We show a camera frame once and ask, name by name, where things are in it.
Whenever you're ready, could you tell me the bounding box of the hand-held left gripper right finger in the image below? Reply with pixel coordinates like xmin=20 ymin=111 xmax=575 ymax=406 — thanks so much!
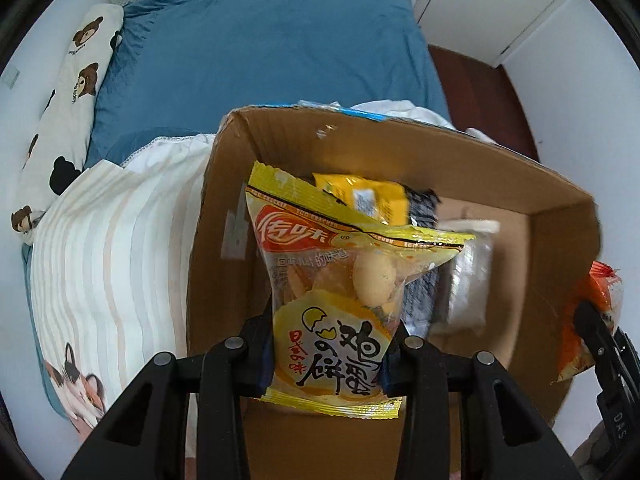
xmin=381 ymin=327 xmax=583 ymax=480

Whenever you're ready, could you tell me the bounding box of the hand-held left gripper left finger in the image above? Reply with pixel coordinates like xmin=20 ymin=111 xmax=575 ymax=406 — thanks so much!
xmin=60 ymin=312 xmax=276 ymax=480

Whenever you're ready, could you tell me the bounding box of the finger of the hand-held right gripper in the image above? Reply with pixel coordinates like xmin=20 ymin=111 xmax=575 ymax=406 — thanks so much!
xmin=572 ymin=300 xmax=619 ymax=367

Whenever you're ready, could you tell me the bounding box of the orange and white snack packet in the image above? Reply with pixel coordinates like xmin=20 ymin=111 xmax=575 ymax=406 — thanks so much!
xmin=557 ymin=260 xmax=626 ymax=386

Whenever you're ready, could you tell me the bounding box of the black snack packet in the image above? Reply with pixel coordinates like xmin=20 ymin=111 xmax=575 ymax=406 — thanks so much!
xmin=399 ymin=185 xmax=452 ymax=342

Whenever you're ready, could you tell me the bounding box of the yellow egg cookie packet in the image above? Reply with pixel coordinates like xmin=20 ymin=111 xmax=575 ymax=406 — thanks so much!
xmin=245 ymin=161 xmax=477 ymax=418

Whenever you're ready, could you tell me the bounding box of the brown cardboard box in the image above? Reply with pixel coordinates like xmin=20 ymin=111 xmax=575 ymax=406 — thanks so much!
xmin=187 ymin=104 xmax=606 ymax=480

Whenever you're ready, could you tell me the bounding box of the gold yellow snack packet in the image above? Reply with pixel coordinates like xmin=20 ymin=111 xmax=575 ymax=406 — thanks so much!
xmin=311 ymin=172 xmax=411 ymax=226

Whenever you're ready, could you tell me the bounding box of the striped cat print blanket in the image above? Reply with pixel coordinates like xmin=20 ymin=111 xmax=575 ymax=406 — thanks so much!
xmin=30 ymin=134 xmax=221 ymax=461

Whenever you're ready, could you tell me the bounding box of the white cloth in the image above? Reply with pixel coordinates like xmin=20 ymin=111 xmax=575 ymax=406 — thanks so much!
xmin=299 ymin=99 xmax=498 ymax=143

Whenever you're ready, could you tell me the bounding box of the blue bed sheet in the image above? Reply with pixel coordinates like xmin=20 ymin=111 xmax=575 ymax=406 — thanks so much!
xmin=22 ymin=0 xmax=453 ymax=411

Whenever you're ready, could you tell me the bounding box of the bear print pillow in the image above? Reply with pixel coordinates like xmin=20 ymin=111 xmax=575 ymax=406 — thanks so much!
xmin=11 ymin=2 xmax=125 ymax=247

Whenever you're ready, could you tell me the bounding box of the white door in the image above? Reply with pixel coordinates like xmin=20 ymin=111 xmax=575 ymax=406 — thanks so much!
xmin=412 ymin=0 xmax=588 ymax=70

